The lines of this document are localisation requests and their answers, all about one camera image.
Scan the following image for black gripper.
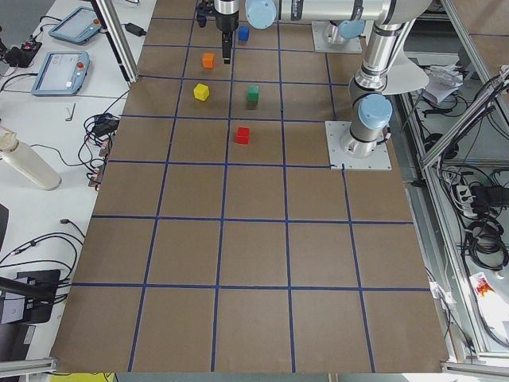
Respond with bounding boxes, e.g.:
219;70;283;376
214;0;239;64

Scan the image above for red wooden cube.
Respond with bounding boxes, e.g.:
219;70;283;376
235;127;251;145

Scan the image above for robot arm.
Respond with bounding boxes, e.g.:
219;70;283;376
245;0;431;158
324;20;365;45

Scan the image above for blue wooden cube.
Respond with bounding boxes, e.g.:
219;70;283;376
238;25;250;41

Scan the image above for orange wooden cube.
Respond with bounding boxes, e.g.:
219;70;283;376
202;52;216;69

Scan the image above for green wooden cube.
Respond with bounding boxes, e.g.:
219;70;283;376
247;85;260;103

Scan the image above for yellow wooden cube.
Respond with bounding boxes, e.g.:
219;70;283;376
193;84;210;102

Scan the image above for black power adapter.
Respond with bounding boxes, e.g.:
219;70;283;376
124;22;146;37

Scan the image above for teach pendant tablet far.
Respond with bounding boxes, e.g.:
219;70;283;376
49;6;102;45

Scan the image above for teach pendant tablet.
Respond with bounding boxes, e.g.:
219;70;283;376
49;6;102;45
30;51;90;96

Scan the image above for teach pendant tablet near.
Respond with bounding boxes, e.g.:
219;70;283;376
30;51;90;96

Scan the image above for hex key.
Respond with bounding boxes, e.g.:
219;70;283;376
64;103;76;122

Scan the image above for white thermos bottle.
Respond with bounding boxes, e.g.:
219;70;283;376
1;127;61;190

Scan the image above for white power strip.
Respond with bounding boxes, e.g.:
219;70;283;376
453;184;477;218

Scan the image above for black monitor stand base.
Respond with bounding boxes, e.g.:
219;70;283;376
1;270;60;324

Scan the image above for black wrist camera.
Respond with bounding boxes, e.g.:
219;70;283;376
196;0;215;28

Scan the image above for aluminium frame post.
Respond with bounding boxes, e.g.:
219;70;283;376
91;0;139;84

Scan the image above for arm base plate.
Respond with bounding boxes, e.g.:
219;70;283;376
324;121;392;171
312;21;366;54

